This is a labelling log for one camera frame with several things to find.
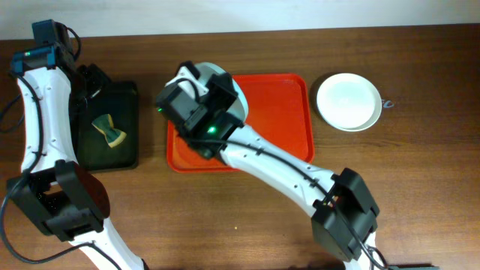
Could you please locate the light blue plate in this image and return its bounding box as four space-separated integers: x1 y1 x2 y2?
195 62 248 122

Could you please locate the green and yellow sponge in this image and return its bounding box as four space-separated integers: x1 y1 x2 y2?
91 114 127 149

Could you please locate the white plate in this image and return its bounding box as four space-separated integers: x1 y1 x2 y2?
315 73 383 132

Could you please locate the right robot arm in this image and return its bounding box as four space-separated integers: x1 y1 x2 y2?
156 61 390 269

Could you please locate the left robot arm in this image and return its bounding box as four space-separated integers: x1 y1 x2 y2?
1 19 148 269

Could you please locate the black plastic tray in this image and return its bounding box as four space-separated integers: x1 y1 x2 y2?
70 81 139 173

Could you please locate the red plastic tray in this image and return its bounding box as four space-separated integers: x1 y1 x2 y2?
166 73 315 173

